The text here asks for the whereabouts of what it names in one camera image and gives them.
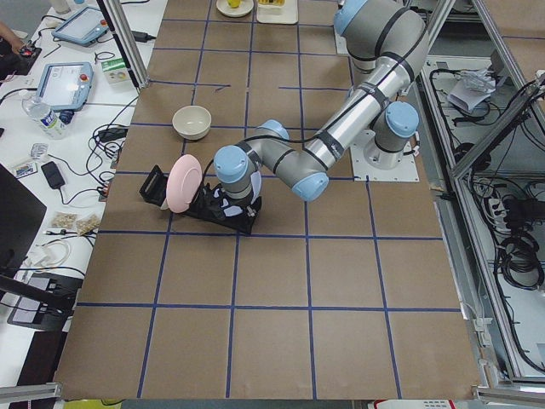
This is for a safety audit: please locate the white plate with fruit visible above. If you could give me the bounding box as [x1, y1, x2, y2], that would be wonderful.
[215, 0, 254, 18]

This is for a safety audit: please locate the teach pendant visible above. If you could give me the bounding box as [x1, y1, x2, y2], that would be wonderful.
[37, 61, 94, 112]
[52, 7, 108, 46]

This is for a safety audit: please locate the black monitor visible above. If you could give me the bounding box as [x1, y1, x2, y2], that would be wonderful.
[1, 166, 47, 268]

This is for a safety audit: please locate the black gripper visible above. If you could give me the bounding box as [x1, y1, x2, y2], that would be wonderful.
[203, 183, 261, 222]

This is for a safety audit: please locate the lower teach pendant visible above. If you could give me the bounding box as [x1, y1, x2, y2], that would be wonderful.
[37, 61, 94, 112]

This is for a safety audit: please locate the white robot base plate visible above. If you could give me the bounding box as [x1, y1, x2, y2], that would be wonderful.
[350, 130, 420, 182]

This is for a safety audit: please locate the upper teach pendant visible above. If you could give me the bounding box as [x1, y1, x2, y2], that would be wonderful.
[52, 7, 108, 46]

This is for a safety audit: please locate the beige bowl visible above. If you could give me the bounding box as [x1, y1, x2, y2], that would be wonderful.
[172, 106, 212, 141]

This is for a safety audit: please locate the black dish rack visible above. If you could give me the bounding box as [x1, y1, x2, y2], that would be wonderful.
[139, 166, 256, 234]

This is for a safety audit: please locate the pink plate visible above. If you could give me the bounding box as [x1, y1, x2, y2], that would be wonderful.
[166, 154, 202, 213]

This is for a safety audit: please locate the clear water bottle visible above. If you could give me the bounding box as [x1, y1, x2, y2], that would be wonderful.
[21, 94, 66, 140]

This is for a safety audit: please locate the black power adapter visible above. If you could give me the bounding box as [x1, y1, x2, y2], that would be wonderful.
[41, 161, 66, 189]

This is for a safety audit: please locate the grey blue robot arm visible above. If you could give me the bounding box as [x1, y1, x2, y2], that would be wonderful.
[200, 1, 429, 223]

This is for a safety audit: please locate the blue plate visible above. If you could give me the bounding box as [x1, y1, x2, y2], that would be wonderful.
[250, 170, 261, 204]

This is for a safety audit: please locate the green white box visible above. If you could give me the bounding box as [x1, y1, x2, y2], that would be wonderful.
[100, 58, 129, 84]

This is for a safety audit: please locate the white rectangular tray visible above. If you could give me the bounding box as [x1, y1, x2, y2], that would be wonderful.
[256, 0, 298, 25]

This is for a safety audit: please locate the aluminium frame post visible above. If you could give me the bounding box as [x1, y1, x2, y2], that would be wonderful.
[96, 0, 150, 89]

